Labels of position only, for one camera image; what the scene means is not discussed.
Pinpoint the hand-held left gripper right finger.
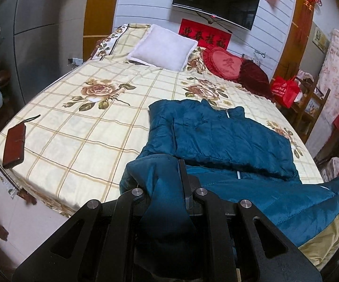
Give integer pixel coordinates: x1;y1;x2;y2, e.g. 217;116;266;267
178;159;323;282

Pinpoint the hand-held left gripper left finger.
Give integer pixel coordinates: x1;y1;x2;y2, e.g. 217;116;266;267
12;188;151;282

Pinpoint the teal padded jacket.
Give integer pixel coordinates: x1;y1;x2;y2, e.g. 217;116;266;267
119;98;339;282

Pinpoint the bed with floral checked sheet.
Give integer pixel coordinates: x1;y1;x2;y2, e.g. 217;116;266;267
0;23;339;271

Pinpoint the reddish brown phone wallet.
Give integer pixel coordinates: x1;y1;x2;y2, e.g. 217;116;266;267
3;114;41;169

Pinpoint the dark red velvet cushion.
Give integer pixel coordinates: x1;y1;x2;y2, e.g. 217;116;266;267
238;59;274;100

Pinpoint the red shopping bag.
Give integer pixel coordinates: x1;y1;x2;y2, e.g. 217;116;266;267
271;76;302;109

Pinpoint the red heart cushion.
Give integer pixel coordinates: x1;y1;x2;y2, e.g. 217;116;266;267
202;46;248;81

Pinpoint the wooden side shelf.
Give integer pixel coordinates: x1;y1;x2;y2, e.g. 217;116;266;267
290;76;331;144

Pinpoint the white square pillow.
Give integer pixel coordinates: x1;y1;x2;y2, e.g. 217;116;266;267
127;24;199;72

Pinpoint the grey wardrobe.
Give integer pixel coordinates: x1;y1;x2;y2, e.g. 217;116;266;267
0;0;123;103

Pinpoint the black flat television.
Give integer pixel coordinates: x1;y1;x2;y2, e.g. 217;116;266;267
172;0;262;31

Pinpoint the black cable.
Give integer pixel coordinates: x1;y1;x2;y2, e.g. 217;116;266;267
231;31;268;59

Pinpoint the red wall banner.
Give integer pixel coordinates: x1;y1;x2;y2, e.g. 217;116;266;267
178;18;232;49

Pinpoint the framed wall picture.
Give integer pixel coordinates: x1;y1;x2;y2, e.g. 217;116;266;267
313;26;330;53

